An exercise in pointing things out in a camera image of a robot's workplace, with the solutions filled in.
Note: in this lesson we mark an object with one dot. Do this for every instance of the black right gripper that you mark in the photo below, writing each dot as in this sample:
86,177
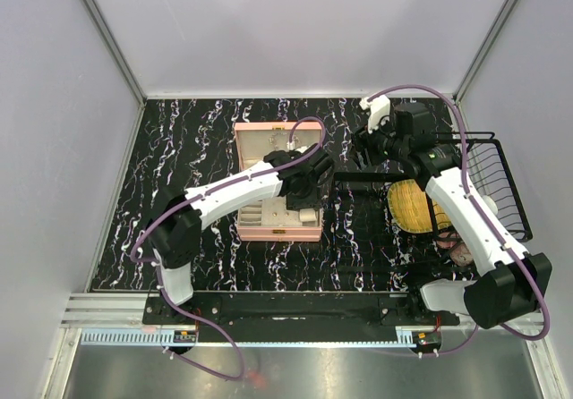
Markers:
361,140

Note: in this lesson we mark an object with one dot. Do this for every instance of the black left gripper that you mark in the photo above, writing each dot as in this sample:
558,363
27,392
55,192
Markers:
311,202

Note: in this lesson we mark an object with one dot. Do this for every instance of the cream ring box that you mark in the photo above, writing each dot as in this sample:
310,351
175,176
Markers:
308,217

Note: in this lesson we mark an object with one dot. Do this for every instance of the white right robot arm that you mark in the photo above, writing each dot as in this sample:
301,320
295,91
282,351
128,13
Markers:
511,281

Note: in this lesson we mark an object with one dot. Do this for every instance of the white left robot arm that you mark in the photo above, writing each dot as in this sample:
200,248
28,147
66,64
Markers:
276,199

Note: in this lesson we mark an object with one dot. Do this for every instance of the yellow bamboo woven tray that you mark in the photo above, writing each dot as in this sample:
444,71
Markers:
412,211

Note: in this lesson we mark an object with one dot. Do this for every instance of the pink floral patterned plate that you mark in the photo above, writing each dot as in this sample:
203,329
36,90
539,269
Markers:
455,248

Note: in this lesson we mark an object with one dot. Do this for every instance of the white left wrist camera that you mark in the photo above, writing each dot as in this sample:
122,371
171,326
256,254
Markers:
294,146

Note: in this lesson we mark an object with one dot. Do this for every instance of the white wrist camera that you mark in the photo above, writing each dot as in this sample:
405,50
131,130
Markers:
294,146
378,109

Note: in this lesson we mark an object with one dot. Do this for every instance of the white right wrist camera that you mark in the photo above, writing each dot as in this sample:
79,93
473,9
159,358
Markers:
378,109

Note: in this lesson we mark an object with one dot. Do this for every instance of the black wire dish rack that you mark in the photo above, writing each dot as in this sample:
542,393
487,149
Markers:
362,196

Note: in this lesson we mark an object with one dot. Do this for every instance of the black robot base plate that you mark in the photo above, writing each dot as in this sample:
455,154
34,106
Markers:
385,308

